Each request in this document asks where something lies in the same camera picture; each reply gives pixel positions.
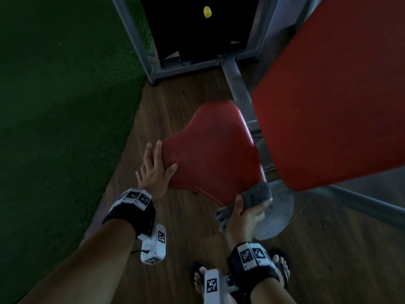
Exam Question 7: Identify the black sandal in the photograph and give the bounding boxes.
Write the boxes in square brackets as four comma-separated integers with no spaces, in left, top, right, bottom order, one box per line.
[268,248,290,289]
[190,261,209,295]

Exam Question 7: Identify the black weight stack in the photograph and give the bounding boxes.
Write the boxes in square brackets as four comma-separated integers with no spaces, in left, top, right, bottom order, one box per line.
[139,0,261,66]

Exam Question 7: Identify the grey round metal base plate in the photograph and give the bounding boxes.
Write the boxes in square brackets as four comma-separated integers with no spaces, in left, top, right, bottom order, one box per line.
[253,180,295,241]

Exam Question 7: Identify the red padded backrest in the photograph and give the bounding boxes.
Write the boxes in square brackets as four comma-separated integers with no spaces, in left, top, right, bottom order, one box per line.
[252,0,405,192]

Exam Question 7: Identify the person's left hand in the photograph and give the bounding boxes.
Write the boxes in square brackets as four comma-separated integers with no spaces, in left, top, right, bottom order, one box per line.
[136,140,178,203]

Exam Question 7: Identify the grey metal machine frame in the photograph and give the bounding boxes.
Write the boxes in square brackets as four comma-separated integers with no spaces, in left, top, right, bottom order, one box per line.
[111,0,405,232]

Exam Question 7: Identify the person's right hand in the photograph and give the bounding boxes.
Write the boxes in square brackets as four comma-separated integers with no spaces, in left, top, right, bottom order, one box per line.
[225,195,273,249]

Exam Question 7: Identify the grey cleaning cloth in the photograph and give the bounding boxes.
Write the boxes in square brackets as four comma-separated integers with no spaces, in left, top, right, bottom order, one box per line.
[215,181,273,233]

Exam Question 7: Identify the person's right forearm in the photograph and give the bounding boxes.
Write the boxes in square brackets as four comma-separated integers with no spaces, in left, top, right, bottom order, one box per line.
[249,277,298,304]

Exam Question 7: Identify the green artificial turf mat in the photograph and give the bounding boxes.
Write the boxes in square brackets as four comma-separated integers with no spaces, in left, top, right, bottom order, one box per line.
[0,0,156,304]

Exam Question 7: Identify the person's left forearm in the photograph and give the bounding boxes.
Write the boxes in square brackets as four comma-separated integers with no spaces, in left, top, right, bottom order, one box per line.
[18,218,137,304]

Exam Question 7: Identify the red padded seat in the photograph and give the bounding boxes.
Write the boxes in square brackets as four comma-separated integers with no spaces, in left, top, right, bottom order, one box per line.
[153,101,267,207]

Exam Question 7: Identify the person's right foot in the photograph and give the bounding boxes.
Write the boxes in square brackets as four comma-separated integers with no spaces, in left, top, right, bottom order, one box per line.
[272,254,290,284]

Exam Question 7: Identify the person's foot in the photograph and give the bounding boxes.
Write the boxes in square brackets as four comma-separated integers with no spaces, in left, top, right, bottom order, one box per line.
[194,266,207,295]
[272,254,290,284]

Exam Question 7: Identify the person's left foot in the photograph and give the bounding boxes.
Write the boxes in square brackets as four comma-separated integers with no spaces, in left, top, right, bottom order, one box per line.
[194,266,207,295]

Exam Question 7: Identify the white wrist camera with markers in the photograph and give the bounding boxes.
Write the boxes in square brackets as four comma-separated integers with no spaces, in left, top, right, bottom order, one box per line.
[202,269,242,304]
[137,224,167,266]

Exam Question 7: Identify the black wrist strap with markers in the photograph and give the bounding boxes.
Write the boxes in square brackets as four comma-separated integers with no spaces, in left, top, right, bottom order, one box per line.
[101,188,156,240]
[227,242,281,295]

